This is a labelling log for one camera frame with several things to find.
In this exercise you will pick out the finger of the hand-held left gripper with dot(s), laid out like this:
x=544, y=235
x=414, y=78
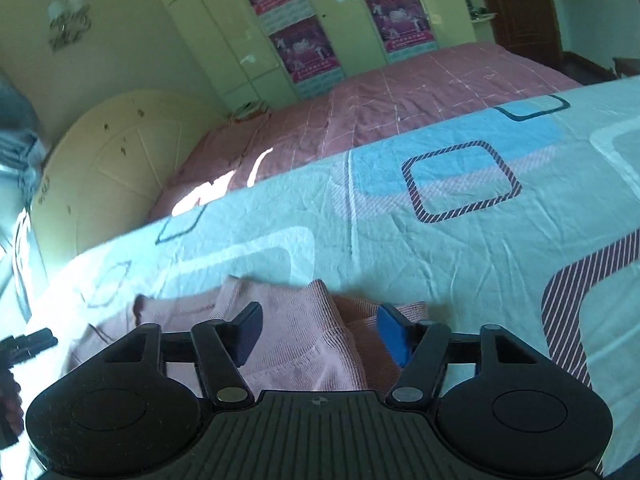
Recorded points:
x=30, y=342

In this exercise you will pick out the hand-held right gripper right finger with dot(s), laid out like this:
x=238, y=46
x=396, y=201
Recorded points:
x=392, y=332

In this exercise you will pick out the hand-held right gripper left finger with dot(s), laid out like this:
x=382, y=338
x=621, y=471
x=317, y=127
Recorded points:
x=246, y=332

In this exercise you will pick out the pink sweater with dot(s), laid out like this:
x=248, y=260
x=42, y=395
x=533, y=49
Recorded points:
x=295, y=340

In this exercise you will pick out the person's left hand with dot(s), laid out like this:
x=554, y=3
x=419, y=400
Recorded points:
x=11, y=395

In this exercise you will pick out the bed with patterned sheet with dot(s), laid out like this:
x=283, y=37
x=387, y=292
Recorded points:
x=450, y=240

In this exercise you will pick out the cream headboard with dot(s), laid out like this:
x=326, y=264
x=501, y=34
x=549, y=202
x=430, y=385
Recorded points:
x=120, y=160

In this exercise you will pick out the blue-grey curtain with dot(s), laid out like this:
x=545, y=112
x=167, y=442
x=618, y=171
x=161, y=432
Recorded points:
x=17, y=125

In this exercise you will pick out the pink checked bed cover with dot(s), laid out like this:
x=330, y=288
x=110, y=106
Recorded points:
x=390, y=105

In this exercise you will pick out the cream wardrobe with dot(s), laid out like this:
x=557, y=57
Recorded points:
x=215, y=20

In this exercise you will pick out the dark wooden door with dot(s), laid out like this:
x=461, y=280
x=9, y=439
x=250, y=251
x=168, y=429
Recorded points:
x=520, y=10

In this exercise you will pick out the wall lamp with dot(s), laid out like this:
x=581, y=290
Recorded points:
x=69, y=24

